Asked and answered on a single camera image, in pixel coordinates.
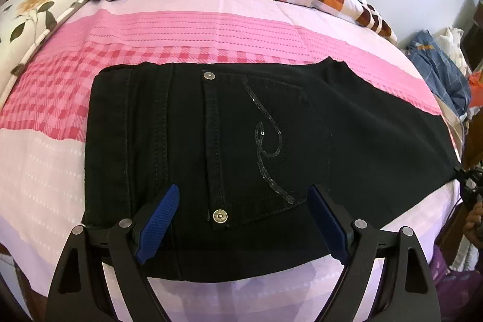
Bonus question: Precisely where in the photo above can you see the black denim pants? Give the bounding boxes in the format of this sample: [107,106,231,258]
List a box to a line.
[84,59,458,283]

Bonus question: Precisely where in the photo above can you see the pink checked bed sheet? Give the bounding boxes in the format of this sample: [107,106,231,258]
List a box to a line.
[0,0,469,322]

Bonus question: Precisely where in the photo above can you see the blue plaid cloth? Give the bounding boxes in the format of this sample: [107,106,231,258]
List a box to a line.
[407,30,471,117]

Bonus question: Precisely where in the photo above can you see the white floral pillow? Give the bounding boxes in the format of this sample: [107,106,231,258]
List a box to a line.
[0,0,89,105]

